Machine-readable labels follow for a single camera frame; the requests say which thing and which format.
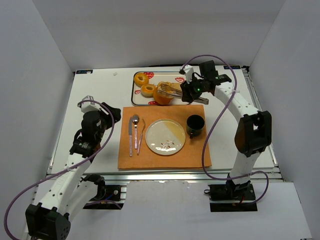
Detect pink handled spoon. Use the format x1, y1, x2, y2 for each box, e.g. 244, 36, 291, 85
132, 114, 140, 150

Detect flat oval bread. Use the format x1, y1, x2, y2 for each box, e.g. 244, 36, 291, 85
171, 82, 183, 95

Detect strawberry pattern tray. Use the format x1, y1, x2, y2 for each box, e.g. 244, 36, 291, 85
131, 71, 188, 106

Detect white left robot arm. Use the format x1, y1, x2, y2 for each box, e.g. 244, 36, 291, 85
25, 100, 121, 240

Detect orange cloth placemat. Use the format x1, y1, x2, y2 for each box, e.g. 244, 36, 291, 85
118, 104, 212, 170

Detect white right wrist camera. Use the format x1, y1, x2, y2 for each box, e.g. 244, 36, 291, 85
179, 64, 194, 84

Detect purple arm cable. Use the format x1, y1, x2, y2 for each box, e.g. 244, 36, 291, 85
3, 99, 115, 239
179, 53, 270, 206

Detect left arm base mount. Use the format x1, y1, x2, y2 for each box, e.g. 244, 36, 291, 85
78, 174, 124, 210

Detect glazed donut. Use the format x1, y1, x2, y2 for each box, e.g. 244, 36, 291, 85
140, 83, 156, 98
133, 72, 149, 87

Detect large orange swirl bread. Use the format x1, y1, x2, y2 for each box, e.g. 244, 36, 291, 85
153, 81, 173, 106

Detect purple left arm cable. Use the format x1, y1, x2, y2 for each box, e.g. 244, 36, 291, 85
3, 99, 115, 239

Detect aluminium table frame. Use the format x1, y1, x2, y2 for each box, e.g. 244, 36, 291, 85
31, 65, 286, 208

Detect pink handled fork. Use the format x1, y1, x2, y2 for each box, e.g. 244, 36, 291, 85
137, 118, 146, 156

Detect metal serving tongs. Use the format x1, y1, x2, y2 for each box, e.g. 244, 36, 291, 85
158, 84, 209, 105

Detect glazed donut in front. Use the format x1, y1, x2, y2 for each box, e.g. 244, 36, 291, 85
140, 83, 156, 98

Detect cream ceramic plate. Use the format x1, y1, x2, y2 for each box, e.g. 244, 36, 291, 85
145, 118, 186, 156

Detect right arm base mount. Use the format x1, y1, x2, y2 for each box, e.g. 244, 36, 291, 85
203, 180, 258, 213

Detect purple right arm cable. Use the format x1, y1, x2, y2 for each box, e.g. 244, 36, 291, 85
179, 53, 270, 206

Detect glazed donut at back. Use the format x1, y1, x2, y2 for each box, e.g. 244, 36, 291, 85
133, 72, 149, 87

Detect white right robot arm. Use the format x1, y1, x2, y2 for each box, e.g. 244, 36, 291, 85
179, 60, 272, 190

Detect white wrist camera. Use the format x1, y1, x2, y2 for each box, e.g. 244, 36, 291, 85
179, 64, 194, 84
77, 95, 100, 114

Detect dark green mug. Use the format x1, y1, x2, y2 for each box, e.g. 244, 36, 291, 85
186, 114, 205, 139

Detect pink handled knife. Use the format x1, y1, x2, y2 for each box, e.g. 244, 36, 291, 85
128, 117, 133, 157

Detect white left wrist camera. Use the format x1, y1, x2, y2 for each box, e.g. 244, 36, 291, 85
77, 95, 100, 114

